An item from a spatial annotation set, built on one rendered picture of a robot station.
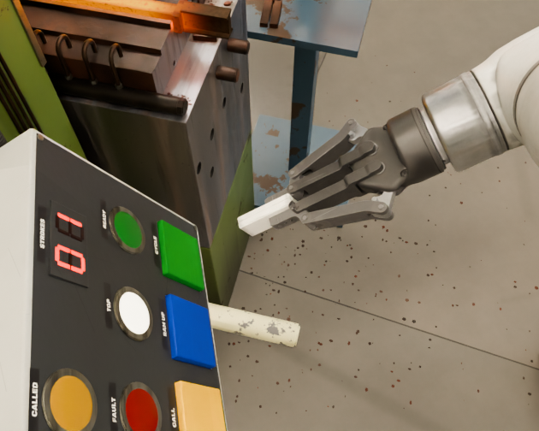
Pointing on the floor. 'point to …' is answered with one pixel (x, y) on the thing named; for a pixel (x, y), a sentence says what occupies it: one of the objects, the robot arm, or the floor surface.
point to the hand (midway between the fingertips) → (269, 215)
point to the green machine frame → (27, 85)
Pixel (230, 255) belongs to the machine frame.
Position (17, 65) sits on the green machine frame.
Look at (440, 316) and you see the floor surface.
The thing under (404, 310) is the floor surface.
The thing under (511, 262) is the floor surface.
